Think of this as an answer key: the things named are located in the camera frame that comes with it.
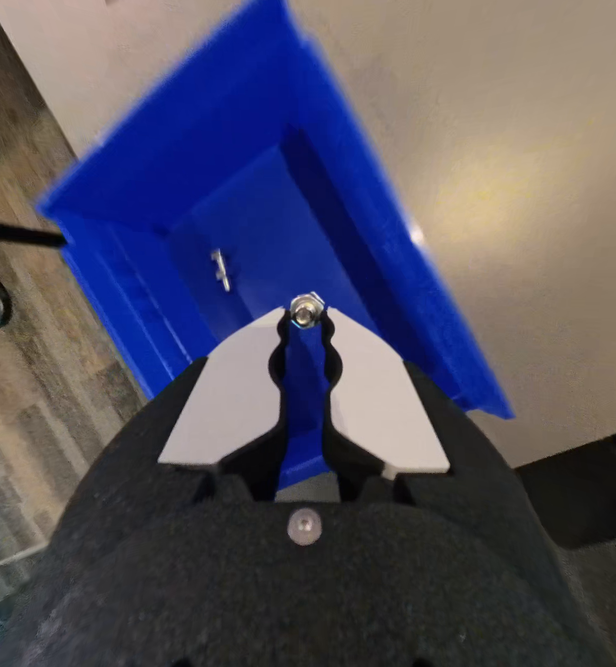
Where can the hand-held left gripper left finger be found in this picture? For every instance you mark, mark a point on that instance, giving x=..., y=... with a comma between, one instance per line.
x=219, y=406

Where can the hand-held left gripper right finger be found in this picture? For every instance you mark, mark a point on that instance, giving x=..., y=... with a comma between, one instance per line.
x=386, y=406

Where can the silver hex nut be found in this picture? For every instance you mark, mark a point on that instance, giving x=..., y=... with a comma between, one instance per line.
x=318, y=305

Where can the black metal leg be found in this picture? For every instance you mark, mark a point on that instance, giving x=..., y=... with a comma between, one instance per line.
x=16, y=233

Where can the blue plastic parts bin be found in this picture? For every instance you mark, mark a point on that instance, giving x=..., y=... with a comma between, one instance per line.
x=235, y=156

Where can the dark chair seat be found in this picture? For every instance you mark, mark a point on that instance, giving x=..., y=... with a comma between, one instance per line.
x=573, y=490

